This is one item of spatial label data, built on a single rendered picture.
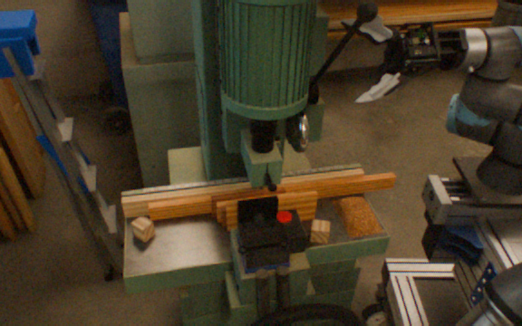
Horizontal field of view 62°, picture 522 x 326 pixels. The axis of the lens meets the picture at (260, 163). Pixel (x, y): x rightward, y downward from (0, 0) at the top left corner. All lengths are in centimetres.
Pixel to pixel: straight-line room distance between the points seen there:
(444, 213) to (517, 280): 76
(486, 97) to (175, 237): 71
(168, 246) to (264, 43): 50
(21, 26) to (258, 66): 89
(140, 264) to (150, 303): 105
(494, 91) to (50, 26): 288
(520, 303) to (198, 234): 64
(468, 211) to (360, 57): 262
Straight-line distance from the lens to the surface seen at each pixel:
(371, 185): 114
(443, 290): 193
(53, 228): 245
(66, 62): 343
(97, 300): 209
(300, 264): 88
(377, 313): 118
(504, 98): 95
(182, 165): 137
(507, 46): 91
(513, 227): 149
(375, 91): 79
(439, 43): 82
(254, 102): 81
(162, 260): 97
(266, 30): 75
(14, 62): 152
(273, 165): 94
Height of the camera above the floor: 164
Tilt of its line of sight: 38 degrees down
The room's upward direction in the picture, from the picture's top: 2 degrees clockwise
